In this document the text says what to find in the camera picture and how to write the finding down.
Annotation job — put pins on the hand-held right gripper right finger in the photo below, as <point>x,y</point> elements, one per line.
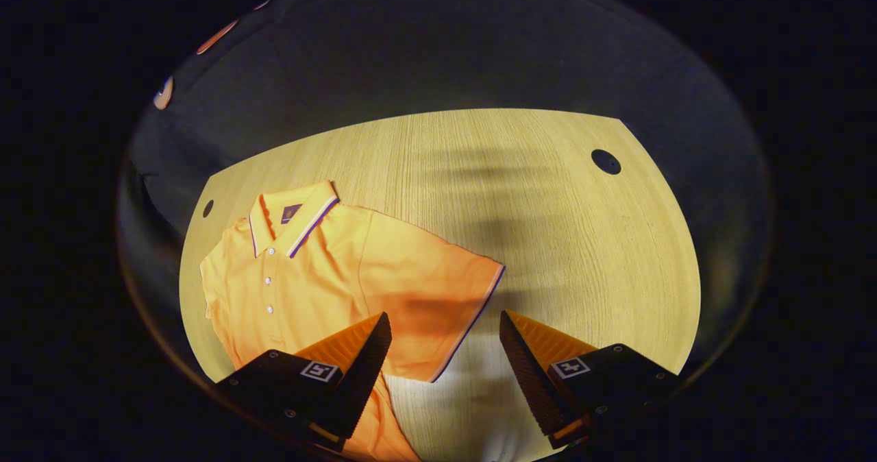
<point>527,380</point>

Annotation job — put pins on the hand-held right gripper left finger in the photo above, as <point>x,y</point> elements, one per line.
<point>363,380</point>

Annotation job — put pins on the orange T-shirt with striped collar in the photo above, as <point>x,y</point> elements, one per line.
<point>308,290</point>

